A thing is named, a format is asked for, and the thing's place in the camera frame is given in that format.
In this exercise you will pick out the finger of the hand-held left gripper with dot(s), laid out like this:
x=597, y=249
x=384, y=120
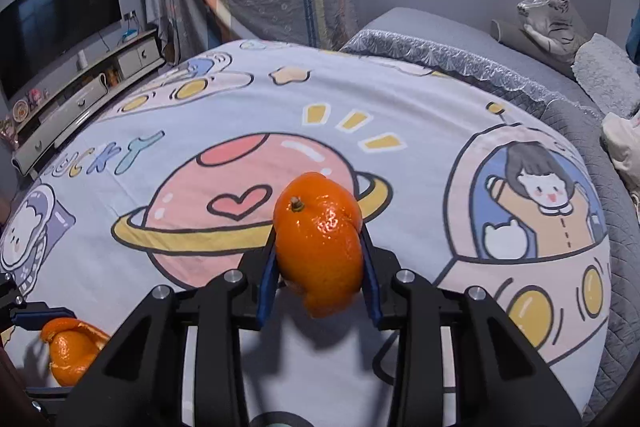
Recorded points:
x=47, y=394
x=40, y=316

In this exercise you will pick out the cartoon printed blanket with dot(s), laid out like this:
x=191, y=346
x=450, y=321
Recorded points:
x=400, y=187

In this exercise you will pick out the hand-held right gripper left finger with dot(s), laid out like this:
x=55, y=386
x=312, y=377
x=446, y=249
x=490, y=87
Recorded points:
x=266, y=292

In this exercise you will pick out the beige clothes pile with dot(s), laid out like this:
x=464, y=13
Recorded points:
x=622, y=147

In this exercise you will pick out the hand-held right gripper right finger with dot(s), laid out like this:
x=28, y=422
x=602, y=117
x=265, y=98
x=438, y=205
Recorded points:
x=372, y=302

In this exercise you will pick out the black flat television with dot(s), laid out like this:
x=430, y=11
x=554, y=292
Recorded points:
x=55, y=32

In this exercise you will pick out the grey television cabinet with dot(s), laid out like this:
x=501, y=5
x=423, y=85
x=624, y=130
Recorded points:
x=90, y=94

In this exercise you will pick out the grey quilted sofa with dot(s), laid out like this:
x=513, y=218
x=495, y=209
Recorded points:
x=450, y=42

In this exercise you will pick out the white wall socket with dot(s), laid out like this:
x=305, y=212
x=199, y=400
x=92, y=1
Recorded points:
x=129, y=14

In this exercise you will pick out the white tiger plush toy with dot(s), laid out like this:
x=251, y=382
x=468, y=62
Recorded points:
x=555, y=27

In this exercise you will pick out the orange peel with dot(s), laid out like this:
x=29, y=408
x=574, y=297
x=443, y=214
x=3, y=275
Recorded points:
x=70, y=357
x=320, y=247

